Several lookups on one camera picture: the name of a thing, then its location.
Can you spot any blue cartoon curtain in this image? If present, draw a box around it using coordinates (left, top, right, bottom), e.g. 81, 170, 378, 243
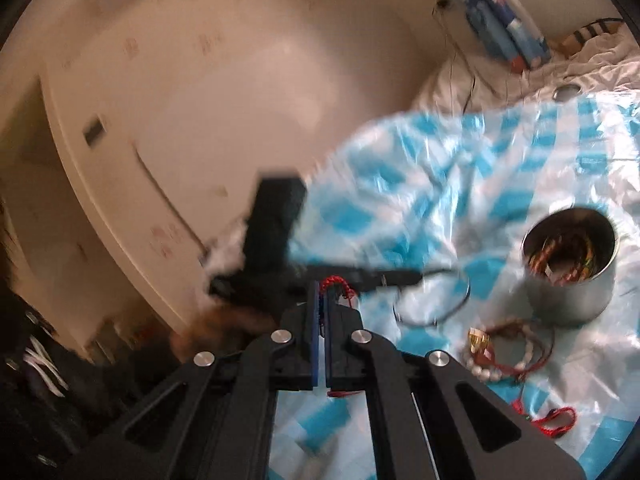
442, 0, 551, 71

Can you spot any round metal tin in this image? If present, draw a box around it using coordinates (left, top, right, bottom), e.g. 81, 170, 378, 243
520, 205, 621, 325

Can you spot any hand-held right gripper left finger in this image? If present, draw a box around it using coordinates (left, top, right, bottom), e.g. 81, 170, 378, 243
57, 280, 321, 480

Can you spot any pile of braided bracelets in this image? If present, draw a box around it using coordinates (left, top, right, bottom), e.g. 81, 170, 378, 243
527, 232, 598, 286

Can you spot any person's left hand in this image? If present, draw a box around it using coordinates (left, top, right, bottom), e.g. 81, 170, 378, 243
170, 305, 273, 361

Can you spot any dark clothing with white stripes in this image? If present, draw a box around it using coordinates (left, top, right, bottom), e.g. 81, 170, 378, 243
0, 200, 166, 480

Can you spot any red string bracelet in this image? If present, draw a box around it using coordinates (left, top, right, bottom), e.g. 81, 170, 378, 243
512, 385, 578, 436

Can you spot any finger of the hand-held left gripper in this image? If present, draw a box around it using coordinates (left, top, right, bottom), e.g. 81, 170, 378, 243
305, 262, 423, 293

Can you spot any striped pillow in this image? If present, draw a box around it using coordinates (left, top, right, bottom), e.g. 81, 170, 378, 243
555, 17, 626, 56

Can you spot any black charger cable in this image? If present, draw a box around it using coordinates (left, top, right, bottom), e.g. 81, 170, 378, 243
445, 5, 506, 113

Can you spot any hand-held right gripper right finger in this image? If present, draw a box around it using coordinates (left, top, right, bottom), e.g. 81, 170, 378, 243
325, 285, 588, 480

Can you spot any grey wall switch plate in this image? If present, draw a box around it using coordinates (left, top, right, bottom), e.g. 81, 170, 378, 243
82, 117, 107, 147

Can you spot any blue white checkered plastic sheet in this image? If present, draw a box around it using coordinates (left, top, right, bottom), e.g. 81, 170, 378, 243
265, 92, 640, 480

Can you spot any black cord necklace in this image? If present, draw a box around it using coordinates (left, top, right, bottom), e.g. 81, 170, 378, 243
392, 267, 472, 328

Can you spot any red braided cord bracelet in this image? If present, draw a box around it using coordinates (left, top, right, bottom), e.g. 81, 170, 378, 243
320, 275, 358, 398

